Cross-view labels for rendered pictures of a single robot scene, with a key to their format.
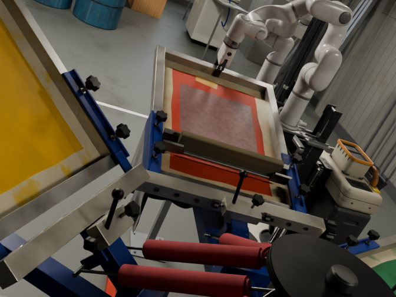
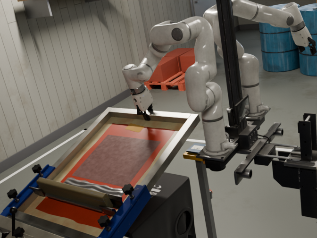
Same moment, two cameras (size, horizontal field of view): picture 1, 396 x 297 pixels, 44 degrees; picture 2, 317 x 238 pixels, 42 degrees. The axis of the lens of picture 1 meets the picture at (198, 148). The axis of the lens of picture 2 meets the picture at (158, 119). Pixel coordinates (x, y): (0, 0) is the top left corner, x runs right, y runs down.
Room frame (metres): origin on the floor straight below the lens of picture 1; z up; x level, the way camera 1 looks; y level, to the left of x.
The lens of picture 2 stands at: (1.15, -1.65, 1.99)
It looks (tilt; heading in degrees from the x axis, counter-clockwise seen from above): 21 degrees down; 58
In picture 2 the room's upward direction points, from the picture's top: 11 degrees counter-clockwise
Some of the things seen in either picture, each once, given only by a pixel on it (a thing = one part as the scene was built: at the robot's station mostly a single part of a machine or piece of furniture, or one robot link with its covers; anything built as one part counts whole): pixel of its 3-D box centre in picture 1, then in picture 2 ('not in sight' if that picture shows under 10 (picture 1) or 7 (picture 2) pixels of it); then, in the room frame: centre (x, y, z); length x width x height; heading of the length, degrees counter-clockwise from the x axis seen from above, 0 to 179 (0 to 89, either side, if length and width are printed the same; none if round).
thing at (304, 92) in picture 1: (309, 81); (208, 101); (2.24, -0.34, 1.37); 0.13 x 0.10 x 0.16; 17
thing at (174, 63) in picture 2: not in sight; (179, 67); (5.22, 3.85, 0.20); 1.12 x 0.80 x 0.41; 21
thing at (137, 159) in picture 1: (138, 183); not in sight; (1.83, 0.18, 0.74); 0.46 x 0.04 x 0.42; 19
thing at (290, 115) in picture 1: (296, 110); (217, 133); (2.26, -0.35, 1.21); 0.16 x 0.13 x 0.15; 111
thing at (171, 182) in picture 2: not in sight; (126, 194); (1.91, -0.02, 0.95); 0.48 x 0.44 x 0.01; 19
